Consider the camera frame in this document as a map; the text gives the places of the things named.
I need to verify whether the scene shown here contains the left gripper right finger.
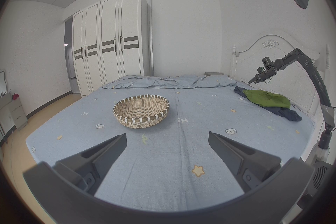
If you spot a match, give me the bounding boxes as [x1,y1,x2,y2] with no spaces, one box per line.
[209,131,281,195]

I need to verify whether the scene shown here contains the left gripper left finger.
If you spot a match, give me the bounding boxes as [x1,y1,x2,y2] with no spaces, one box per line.
[55,133,128,196]

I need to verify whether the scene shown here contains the green shorts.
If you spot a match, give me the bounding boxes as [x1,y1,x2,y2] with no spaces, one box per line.
[243,89,291,109]

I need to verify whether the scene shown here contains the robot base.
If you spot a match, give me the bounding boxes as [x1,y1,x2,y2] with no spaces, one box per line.
[281,140,336,224]

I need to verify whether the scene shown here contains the dark blue garment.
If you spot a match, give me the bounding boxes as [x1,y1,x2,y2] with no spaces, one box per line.
[234,86,303,122]

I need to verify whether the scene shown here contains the round woven basket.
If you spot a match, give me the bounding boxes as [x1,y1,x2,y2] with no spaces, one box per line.
[113,94,170,129]

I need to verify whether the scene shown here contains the pale blue quilt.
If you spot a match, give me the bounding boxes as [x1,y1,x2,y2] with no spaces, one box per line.
[102,74,237,90]

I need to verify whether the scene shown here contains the pale dressing table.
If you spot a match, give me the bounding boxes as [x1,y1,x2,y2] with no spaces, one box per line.
[0,69,28,145]

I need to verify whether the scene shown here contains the white wardrobe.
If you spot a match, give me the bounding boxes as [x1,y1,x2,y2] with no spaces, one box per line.
[72,0,154,97]

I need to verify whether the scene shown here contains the grey vertical pipe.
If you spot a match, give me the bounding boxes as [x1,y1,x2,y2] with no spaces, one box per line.
[149,0,154,77]

